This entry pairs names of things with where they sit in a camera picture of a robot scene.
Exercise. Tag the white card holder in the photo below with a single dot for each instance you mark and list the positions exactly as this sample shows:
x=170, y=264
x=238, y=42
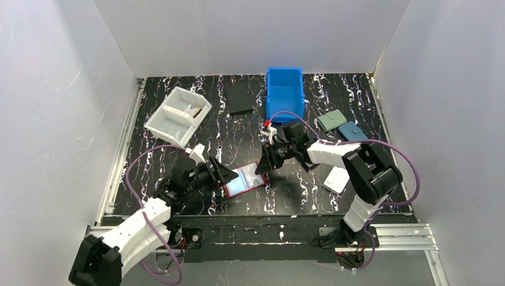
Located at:
x=336, y=180

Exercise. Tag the aluminium frame rail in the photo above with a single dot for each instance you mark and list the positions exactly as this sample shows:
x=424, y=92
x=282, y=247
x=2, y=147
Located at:
x=392, y=237

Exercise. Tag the blue card holder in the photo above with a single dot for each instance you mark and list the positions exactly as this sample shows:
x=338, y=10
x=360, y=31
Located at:
x=351, y=132

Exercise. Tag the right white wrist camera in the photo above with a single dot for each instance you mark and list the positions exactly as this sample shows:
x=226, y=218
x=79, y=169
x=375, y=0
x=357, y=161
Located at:
x=269, y=132

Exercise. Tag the orange credit card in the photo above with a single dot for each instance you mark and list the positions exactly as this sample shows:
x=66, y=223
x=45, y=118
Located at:
x=193, y=110

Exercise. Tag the green card holder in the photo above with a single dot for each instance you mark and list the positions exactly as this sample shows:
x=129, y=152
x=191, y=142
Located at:
x=331, y=120

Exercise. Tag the red card holder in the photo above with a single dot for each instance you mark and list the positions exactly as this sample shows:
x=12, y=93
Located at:
x=246, y=181

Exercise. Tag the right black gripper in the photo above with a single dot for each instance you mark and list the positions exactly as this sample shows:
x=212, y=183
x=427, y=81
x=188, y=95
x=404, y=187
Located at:
x=274, y=153

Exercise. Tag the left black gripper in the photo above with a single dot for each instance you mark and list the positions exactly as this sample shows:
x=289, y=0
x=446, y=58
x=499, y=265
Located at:
x=213, y=171

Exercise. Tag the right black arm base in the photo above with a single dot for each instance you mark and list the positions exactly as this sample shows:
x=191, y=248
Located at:
x=359, y=246

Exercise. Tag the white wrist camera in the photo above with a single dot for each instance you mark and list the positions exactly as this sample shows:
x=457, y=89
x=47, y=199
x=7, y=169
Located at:
x=269, y=132
x=196, y=153

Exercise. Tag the black foam pad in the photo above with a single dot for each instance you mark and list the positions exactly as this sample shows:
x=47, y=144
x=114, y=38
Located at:
x=238, y=99

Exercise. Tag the black notebook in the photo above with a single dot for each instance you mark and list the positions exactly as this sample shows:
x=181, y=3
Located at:
x=307, y=166

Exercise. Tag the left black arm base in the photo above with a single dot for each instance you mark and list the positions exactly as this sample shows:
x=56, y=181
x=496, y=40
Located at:
x=186, y=238

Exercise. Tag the white divided tray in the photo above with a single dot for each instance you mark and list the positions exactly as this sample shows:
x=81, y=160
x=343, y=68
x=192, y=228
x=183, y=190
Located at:
x=170, y=123

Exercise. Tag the metal wrench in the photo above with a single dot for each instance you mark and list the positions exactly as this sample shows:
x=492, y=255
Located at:
x=219, y=153

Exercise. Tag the blue plastic bin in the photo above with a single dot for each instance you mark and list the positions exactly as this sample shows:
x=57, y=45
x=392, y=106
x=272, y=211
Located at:
x=285, y=92

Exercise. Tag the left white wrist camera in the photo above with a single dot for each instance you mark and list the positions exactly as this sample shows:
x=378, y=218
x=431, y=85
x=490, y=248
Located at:
x=196, y=153

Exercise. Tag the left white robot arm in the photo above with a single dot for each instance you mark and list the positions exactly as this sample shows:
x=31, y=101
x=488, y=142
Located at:
x=104, y=260

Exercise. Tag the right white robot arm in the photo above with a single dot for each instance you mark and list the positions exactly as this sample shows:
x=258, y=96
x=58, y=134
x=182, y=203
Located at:
x=371, y=171

